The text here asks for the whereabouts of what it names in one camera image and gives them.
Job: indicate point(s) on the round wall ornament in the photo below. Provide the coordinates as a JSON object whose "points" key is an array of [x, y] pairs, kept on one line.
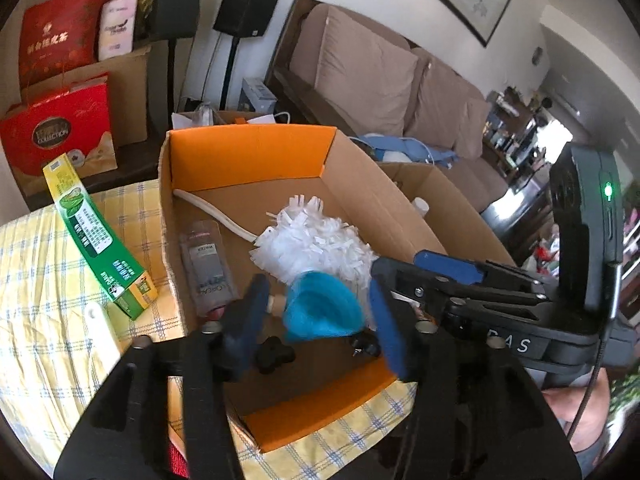
{"points": [[537, 55]]}

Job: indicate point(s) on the yellow plaid tablecloth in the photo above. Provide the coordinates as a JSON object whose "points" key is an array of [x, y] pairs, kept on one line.
{"points": [[45, 270]]}

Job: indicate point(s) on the red gift bag brown base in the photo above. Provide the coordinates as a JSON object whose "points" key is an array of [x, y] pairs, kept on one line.
{"points": [[75, 115]]}

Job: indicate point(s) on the cluttered shelf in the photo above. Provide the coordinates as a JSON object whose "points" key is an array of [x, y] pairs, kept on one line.
{"points": [[515, 130]]}

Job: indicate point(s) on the large beige sofa cushion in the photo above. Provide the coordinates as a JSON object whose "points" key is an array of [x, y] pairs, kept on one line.
{"points": [[445, 95], [365, 65]]}

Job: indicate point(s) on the white flat plastic tool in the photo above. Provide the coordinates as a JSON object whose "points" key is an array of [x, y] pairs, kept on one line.
{"points": [[97, 327]]}

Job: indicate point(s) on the brown cardboard box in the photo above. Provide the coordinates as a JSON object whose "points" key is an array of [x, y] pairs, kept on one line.
{"points": [[127, 95]]}

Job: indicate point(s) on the white bottle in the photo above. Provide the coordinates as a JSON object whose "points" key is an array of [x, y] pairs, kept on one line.
{"points": [[421, 206]]}

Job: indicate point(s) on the plain open cardboard box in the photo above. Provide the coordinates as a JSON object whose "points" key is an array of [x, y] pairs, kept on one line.
{"points": [[460, 210]]}

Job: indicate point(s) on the red gift bag gold print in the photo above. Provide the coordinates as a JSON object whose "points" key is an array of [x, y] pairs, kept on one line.
{"points": [[55, 35]]}

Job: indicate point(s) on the person's right hand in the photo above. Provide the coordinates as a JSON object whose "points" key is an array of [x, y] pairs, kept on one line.
{"points": [[575, 410]]}

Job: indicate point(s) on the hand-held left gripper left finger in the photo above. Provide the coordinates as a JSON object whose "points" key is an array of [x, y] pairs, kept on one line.
{"points": [[250, 320]]}

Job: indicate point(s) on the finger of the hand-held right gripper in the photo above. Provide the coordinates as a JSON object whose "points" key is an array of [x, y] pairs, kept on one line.
{"points": [[400, 272], [450, 262]]}

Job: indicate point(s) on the black speaker stand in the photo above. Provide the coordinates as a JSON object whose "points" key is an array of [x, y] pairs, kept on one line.
{"points": [[231, 70], [171, 75]]}

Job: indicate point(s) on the black lobed knob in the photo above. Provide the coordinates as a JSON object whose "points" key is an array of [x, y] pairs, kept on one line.
{"points": [[272, 355]]}

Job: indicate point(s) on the cardboard box orange flaps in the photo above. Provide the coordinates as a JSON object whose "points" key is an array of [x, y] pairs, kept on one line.
{"points": [[250, 155]]}

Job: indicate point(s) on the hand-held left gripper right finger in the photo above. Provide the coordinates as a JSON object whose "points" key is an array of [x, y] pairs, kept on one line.
{"points": [[387, 330]]}

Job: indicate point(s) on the blue and white box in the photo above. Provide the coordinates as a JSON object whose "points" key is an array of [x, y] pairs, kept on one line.
{"points": [[255, 92]]}

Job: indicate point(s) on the white toilet paper pack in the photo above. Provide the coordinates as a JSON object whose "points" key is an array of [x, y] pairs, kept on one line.
{"points": [[117, 25]]}

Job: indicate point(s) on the dark wooden cabinet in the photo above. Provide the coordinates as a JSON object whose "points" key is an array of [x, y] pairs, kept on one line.
{"points": [[520, 215]]}

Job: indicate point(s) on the small black clip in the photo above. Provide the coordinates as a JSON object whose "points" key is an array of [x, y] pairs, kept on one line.
{"points": [[362, 344]]}

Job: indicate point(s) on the black speaker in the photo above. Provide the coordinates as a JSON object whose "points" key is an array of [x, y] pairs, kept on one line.
{"points": [[175, 2], [247, 7]]}

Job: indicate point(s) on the red fabric item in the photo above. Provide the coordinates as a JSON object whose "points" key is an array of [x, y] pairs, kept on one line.
{"points": [[179, 460]]}

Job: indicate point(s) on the green and yellow carton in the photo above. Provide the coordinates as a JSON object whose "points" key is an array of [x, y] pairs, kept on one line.
{"points": [[90, 230]]}

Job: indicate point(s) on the blue cloth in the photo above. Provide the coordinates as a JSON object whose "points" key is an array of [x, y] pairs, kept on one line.
{"points": [[395, 147]]}

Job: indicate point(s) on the white fluffy duster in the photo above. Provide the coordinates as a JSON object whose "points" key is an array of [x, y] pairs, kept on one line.
{"points": [[310, 240]]}

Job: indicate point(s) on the blue collapsible funnel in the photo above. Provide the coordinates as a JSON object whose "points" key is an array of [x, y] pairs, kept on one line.
{"points": [[320, 305]]}

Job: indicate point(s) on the clear plastic bottle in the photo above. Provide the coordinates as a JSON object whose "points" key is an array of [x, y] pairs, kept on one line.
{"points": [[205, 265]]}

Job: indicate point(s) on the small beige pillow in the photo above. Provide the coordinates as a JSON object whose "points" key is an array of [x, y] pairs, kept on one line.
{"points": [[472, 127]]}

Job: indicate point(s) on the dark wooden sofa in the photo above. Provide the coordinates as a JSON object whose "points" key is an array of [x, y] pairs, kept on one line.
{"points": [[290, 85]]}

